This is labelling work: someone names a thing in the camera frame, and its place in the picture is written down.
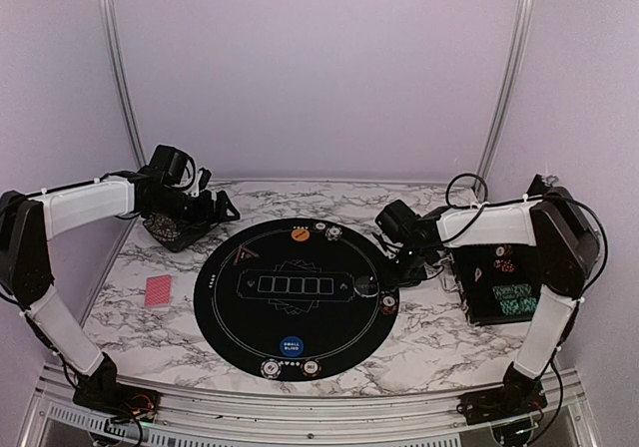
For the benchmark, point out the black floral patterned pouch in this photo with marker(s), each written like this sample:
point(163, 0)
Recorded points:
point(175, 235)

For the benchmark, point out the round black poker mat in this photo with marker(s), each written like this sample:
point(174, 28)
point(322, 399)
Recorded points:
point(302, 289)

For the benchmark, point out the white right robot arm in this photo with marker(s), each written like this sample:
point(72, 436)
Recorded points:
point(512, 220)

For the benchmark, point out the red triangular all-in marker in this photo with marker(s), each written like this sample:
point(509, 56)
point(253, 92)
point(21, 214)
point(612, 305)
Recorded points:
point(244, 254)

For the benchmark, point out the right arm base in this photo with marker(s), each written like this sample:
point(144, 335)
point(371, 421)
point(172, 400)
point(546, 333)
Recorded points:
point(512, 414)

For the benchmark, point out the blue small blind button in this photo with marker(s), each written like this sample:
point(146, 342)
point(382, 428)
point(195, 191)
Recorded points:
point(292, 347)

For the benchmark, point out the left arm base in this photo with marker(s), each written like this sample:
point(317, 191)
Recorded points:
point(102, 392)

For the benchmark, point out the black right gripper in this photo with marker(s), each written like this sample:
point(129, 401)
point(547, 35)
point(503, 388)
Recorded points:
point(415, 280)

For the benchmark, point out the black dealer button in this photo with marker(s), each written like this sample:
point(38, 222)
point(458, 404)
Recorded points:
point(366, 286)

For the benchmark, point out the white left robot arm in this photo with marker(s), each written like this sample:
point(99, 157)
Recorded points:
point(30, 225)

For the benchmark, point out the red playing card deck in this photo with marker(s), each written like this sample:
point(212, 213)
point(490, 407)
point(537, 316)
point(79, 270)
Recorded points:
point(158, 291)

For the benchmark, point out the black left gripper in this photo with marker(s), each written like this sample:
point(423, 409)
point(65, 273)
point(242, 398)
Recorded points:
point(218, 206)

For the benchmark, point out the orange big blind button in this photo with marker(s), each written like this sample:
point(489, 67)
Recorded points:
point(300, 234)

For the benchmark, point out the black poker chip case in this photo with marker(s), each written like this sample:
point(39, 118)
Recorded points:
point(500, 282)

